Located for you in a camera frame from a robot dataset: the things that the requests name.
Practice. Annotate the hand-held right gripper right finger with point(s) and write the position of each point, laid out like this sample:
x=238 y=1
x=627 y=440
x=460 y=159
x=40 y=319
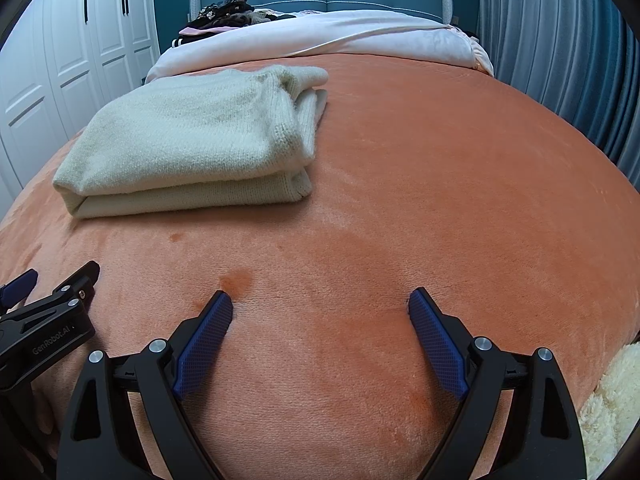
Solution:
x=440 y=350

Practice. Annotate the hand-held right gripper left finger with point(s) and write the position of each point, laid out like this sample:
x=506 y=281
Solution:
x=205 y=350

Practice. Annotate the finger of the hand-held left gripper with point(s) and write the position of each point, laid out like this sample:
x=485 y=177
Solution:
x=20 y=282
x=75 y=285

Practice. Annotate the cream knitted cardigan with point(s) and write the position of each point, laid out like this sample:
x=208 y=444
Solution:
x=190 y=125

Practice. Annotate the pile of dark clothes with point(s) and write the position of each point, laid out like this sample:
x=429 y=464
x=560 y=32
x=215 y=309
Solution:
x=225 y=10

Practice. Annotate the orange plush blanket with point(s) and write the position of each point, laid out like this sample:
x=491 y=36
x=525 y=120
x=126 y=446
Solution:
x=400 y=210

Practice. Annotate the white fluffy blanket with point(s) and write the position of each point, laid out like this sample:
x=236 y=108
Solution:
x=610 y=400

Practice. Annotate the white panelled wardrobe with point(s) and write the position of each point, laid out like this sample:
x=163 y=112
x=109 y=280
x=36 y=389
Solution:
x=60 y=60

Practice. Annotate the white pink duvet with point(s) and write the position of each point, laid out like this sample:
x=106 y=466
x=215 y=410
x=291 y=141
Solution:
x=350 y=35

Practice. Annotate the blue grey curtain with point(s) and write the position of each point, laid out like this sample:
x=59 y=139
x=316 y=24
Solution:
x=550 y=35

